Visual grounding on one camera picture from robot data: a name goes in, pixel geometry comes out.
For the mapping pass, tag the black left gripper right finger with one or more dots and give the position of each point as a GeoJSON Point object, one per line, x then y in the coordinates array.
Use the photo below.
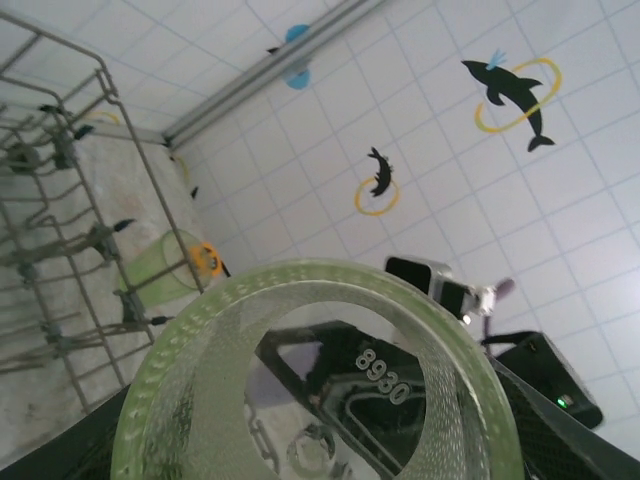
{"type": "Point", "coordinates": [575, 455]}

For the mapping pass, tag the yellow orange tape measure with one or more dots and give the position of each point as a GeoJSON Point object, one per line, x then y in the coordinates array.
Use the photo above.
{"type": "Point", "coordinates": [205, 257]}

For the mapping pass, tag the aluminium frame post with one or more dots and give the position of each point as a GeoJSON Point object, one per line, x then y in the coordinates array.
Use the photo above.
{"type": "Point", "coordinates": [260, 75]}

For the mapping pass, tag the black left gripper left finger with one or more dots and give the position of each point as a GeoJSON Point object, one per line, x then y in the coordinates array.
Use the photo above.
{"type": "Point", "coordinates": [60, 450]}

